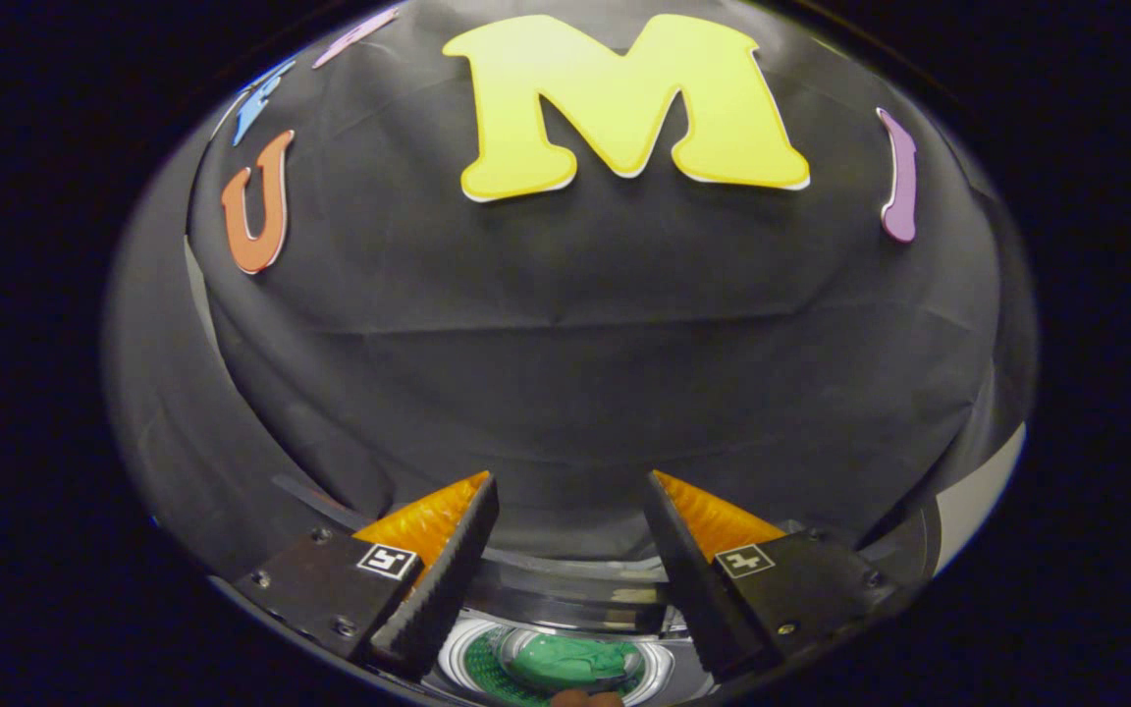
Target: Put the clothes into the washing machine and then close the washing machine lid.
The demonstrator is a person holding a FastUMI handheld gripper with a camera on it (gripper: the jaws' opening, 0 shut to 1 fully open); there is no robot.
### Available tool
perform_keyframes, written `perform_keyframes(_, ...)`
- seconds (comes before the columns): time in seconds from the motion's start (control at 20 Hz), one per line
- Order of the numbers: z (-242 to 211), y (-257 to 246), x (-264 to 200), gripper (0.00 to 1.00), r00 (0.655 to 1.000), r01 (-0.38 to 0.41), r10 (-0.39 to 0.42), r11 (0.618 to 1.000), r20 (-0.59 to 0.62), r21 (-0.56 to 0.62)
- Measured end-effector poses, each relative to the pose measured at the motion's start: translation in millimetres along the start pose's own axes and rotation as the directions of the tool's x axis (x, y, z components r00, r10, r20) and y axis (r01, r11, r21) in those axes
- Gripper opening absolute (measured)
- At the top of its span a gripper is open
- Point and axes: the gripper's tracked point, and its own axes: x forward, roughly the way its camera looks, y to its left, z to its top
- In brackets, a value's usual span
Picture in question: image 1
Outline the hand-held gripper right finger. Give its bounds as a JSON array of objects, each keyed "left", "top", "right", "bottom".
[{"left": 642, "top": 469, "right": 905, "bottom": 680}]

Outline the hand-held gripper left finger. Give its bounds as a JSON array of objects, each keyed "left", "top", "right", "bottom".
[{"left": 235, "top": 470, "right": 501, "bottom": 681}]

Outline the green polo shirt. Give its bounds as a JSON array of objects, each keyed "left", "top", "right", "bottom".
[{"left": 507, "top": 631, "right": 640, "bottom": 691}]

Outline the black backdrop cloth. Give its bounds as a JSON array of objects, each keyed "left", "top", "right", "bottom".
[{"left": 99, "top": 0, "right": 1038, "bottom": 590}]

